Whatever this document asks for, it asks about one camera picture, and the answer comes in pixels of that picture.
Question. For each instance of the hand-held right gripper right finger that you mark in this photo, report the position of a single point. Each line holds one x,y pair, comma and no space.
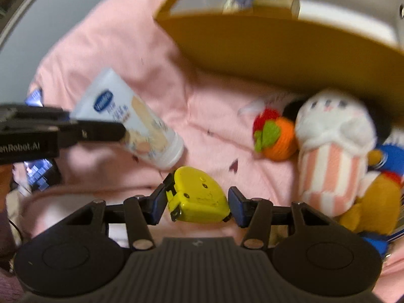
236,207

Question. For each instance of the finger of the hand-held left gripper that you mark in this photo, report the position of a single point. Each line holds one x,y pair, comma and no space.
101,131
44,113

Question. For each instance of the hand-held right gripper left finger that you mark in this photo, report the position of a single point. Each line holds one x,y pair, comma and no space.
157,206

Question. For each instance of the white lotion tube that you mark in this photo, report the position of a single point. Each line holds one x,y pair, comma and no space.
126,110

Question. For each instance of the yellow tape measure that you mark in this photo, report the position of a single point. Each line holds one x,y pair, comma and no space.
195,195

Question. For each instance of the yellow cardboard box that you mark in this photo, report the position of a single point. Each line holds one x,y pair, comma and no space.
268,47

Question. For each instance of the purple packet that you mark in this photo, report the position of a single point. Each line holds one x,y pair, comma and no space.
240,0

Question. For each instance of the smartphone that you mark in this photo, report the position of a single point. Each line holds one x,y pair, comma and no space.
38,171

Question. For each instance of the orange red crochet toy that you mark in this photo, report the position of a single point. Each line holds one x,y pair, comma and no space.
281,139

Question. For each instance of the pink striped white plush toy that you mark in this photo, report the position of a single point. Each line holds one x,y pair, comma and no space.
331,170

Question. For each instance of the pink blanket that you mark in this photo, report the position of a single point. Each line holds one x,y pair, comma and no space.
205,101

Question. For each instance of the orange duck plush toy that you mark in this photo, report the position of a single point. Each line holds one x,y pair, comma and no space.
375,205

